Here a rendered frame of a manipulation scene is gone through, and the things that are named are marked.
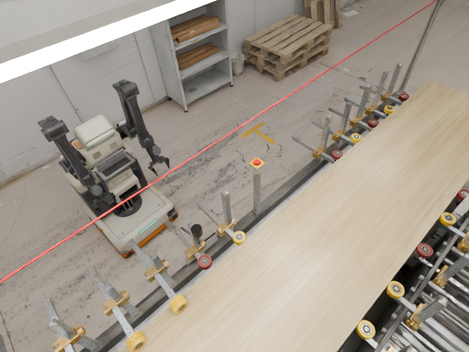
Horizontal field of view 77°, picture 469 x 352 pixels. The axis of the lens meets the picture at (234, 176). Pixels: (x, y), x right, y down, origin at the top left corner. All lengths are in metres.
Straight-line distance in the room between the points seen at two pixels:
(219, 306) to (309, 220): 0.74
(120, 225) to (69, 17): 2.46
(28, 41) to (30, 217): 3.36
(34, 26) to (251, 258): 1.52
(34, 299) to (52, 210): 0.95
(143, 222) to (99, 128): 1.06
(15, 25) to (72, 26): 0.06
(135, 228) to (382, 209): 1.97
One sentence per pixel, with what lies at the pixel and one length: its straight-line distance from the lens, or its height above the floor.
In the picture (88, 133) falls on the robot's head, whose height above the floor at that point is 1.35.
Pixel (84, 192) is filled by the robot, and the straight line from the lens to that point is 2.66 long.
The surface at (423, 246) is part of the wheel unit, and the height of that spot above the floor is 0.91.
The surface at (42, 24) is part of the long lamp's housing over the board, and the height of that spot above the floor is 2.35.
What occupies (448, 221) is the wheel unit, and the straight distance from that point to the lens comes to 2.20.
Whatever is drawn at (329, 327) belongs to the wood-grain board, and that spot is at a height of 0.90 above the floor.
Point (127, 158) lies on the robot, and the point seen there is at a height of 1.04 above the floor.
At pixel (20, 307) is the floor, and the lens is 3.26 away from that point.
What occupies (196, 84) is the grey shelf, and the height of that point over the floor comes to 0.14.
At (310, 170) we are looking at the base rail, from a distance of 2.44.
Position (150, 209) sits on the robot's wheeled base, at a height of 0.28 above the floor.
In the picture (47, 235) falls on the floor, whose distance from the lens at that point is 3.52.
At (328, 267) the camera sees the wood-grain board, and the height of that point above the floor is 0.90.
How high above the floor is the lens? 2.50
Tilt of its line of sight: 49 degrees down
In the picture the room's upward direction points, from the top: 5 degrees counter-clockwise
